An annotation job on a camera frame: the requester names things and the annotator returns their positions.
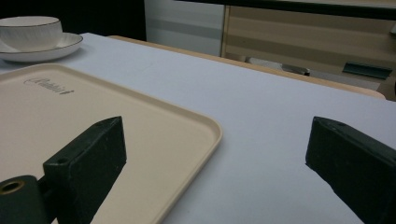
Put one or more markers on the beige plastic tray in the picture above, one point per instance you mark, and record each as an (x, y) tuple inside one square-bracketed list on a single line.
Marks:
[(102, 121)]

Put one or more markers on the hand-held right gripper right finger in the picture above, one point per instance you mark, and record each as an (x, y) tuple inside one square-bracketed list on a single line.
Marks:
[(355, 155)]

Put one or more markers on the white panel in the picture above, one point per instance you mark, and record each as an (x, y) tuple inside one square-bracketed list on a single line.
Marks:
[(183, 25)]

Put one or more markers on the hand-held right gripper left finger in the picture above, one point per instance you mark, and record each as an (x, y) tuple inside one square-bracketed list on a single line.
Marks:
[(90, 161)]

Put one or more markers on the white saucer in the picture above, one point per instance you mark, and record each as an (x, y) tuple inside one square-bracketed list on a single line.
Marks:
[(67, 43)]

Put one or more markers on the white ribbed cup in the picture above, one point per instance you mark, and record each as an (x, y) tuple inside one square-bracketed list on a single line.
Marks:
[(29, 31)]

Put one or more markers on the wooden cabinet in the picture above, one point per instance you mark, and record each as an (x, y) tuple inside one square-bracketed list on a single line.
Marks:
[(308, 37)]

